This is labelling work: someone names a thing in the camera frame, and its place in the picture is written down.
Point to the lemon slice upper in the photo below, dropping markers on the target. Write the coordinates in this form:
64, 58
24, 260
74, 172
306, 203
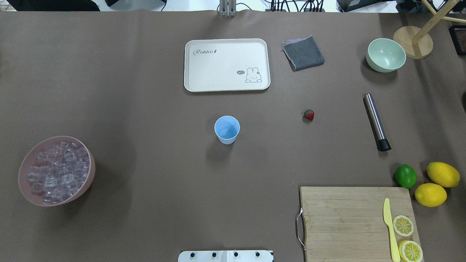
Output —
403, 225

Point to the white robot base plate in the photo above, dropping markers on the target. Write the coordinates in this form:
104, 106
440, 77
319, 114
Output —
226, 256

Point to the yellow lemon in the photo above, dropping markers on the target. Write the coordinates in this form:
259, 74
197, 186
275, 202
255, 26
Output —
443, 174
430, 194

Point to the wooden cutting board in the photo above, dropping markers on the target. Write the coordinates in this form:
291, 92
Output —
345, 223

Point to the lemon slice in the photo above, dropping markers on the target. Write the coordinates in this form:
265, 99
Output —
410, 251
403, 225

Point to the light blue cup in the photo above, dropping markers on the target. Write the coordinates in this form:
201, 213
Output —
227, 129

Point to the wooden cup tree stand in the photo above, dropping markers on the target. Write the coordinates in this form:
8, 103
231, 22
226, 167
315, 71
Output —
416, 42

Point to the green lime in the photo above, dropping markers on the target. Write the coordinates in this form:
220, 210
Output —
405, 176

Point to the yellow lemon lower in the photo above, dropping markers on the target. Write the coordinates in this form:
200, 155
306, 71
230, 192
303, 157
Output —
430, 194

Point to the steel muddler black tip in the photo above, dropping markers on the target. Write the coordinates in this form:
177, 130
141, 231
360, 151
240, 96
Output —
380, 135

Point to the lemon slice lower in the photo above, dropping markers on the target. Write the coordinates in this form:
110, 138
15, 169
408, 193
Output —
410, 251

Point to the cream rabbit tray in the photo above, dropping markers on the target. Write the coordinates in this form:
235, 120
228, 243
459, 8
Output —
217, 65

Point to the aluminium frame post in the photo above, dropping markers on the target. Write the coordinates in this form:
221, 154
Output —
227, 8

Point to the yellow plastic knife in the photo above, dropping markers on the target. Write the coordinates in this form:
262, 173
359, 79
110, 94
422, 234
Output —
387, 218

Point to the yellow lemon upper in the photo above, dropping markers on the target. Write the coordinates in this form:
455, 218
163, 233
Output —
443, 174

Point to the grey folded cloth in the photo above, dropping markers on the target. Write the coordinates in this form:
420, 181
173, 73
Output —
303, 53

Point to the red strawberry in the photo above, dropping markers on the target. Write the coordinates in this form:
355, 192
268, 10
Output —
309, 115

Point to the mint green bowl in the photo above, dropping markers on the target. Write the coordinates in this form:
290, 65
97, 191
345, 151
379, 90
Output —
385, 55

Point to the pink bowl of ice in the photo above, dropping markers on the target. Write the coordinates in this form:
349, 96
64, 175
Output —
56, 171

